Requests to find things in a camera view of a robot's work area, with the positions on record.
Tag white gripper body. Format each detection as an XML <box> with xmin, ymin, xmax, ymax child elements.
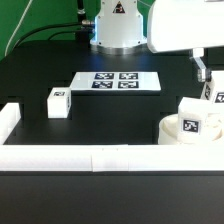
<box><xmin>147</xmin><ymin>0</ymin><xmax>224</xmax><ymax>53</ymax></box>

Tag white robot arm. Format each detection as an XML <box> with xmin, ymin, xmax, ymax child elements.
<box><xmin>91</xmin><ymin>0</ymin><xmax>224</xmax><ymax>82</ymax></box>

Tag white marker base plate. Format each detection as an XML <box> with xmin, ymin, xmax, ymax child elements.
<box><xmin>70</xmin><ymin>71</ymin><xmax>161</xmax><ymax>91</ymax></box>

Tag white front fence wall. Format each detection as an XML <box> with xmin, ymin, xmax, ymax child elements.
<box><xmin>0</xmin><ymin>145</ymin><xmax>224</xmax><ymax>172</ymax></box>

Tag white cable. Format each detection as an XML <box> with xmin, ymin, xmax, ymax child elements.
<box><xmin>3</xmin><ymin>0</ymin><xmax>34</xmax><ymax>58</ymax></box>

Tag white fence wall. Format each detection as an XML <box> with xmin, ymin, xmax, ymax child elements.
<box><xmin>0</xmin><ymin>103</ymin><xmax>21</xmax><ymax>145</ymax></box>
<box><xmin>0</xmin><ymin>145</ymin><xmax>224</xmax><ymax>172</ymax></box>

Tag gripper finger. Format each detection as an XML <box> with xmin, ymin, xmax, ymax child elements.
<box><xmin>190</xmin><ymin>48</ymin><xmax>212</xmax><ymax>82</ymax></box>

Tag black cable bundle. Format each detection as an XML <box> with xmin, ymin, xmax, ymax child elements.
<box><xmin>13</xmin><ymin>0</ymin><xmax>98</xmax><ymax>48</ymax></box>

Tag white left fence wall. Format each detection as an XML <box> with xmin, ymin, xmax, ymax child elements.
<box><xmin>0</xmin><ymin>103</ymin><xmax>21</xmax><ymax>145</ymax></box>

